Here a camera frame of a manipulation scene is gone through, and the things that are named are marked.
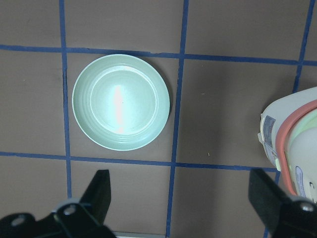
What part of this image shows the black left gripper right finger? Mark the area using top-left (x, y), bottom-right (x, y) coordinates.
top-left (248, 169), bottom-right (294, 231)

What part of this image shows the right light green plate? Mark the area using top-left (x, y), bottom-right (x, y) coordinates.
top-left (71, 54), bottom-right (170, 151)

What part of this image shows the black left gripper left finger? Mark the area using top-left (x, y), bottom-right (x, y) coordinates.
top-left (79, 170), bottom-right (110, 224)

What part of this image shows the white rice cooker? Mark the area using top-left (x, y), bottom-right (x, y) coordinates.
top-left (258, 87), bottom-right (317, 203)

